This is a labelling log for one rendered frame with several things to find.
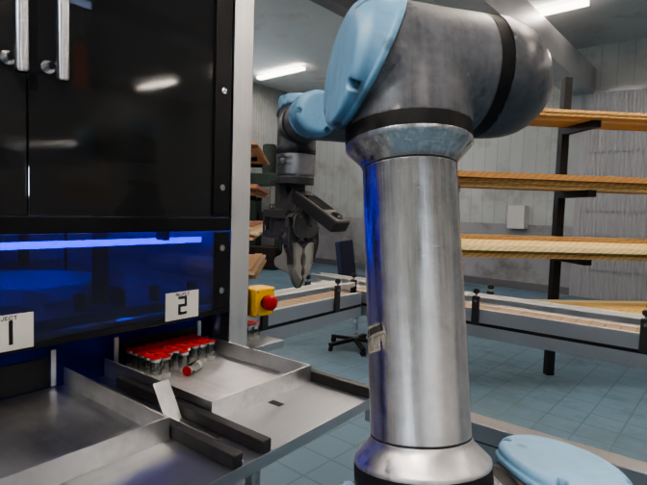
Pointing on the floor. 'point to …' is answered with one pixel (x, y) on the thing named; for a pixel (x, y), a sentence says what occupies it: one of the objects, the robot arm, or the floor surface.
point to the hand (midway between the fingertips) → (300, 282)
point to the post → (239, 176)
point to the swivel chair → (348, 275)
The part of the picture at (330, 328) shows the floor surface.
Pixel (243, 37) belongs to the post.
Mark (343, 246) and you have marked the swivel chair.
